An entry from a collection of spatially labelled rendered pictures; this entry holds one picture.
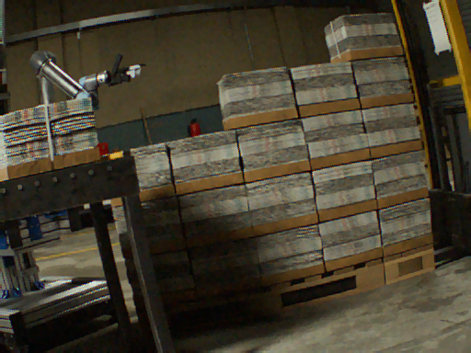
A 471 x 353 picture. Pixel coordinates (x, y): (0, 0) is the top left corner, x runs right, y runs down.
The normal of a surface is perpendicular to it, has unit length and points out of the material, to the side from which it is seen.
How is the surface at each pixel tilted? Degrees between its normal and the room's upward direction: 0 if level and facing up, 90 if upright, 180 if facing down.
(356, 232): 90
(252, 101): 90
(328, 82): 90
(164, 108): 90
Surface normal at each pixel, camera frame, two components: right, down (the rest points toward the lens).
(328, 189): 0.11, 0.03
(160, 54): 0.43, -0.03
